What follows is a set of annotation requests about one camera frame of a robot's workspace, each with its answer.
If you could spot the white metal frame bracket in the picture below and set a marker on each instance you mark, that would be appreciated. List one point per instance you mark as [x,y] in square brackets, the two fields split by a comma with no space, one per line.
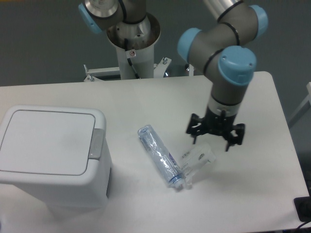
[104,74]

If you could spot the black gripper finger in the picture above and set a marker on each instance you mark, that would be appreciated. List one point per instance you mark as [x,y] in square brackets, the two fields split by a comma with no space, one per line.
[196,127]
[235,135]

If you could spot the grey trash can push button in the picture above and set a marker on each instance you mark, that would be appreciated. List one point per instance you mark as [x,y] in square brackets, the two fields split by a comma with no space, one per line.
[96,144]

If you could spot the clear plastic water bottle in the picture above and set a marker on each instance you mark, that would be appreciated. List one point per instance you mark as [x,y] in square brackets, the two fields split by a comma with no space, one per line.
[161,157]

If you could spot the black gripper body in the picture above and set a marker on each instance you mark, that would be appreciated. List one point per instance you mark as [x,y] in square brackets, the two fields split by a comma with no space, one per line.
[218,124]

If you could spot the white trash can lid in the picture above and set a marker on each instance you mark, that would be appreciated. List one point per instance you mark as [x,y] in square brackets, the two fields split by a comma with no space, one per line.
[39,142]

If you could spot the white frame at right edge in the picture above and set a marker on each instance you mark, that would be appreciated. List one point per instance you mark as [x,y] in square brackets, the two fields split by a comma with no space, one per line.
[301,109]

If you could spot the white plastic trash can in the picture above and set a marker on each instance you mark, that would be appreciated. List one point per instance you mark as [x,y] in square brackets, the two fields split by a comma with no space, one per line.
[88,190]

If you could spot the black device at table edge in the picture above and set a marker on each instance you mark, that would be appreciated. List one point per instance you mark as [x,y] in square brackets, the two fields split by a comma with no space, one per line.
[303,208]

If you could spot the clear plastic packaging bag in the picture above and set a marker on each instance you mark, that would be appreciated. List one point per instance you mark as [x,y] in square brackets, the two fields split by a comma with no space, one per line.
[194,160]

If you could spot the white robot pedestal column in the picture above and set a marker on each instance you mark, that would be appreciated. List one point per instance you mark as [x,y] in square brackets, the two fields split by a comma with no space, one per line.
[134,44]

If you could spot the white upright metal post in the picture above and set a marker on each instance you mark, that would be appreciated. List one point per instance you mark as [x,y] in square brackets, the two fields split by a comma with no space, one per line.
[189,69]

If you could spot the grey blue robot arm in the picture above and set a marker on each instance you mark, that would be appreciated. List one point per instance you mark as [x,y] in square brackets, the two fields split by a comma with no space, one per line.
[219,54]

